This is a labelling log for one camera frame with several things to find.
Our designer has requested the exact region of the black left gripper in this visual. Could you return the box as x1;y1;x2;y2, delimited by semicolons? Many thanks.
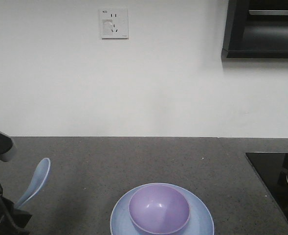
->
0;184;32;235

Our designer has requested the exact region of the light blue plastic spoon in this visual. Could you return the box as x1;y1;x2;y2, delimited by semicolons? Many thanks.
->
14;158;51;209

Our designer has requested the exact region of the purple plastic bowl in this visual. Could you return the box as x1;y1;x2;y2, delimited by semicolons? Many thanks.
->
129;184;191;235

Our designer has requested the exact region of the light blue round plate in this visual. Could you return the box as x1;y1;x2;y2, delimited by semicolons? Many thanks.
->
110;183;215;235

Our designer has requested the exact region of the black gas stove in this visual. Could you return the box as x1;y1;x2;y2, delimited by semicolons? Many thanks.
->
246;152;288;222

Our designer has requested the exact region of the black range hood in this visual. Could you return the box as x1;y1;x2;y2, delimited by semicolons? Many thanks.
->
222;0;288;59

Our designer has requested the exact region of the white wall socket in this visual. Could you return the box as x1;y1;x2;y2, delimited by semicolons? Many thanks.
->
99;8;129;39

